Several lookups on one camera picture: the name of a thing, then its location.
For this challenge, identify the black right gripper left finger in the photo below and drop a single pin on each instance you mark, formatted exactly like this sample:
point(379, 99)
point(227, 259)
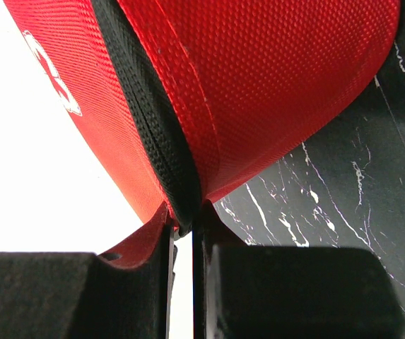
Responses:
point(121, 293)

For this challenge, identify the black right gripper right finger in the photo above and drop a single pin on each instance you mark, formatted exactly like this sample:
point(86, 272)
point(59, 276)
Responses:
point(243, 291)

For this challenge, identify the red black medicine case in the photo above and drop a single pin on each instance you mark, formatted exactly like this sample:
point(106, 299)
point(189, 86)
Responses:
point(184, 101)

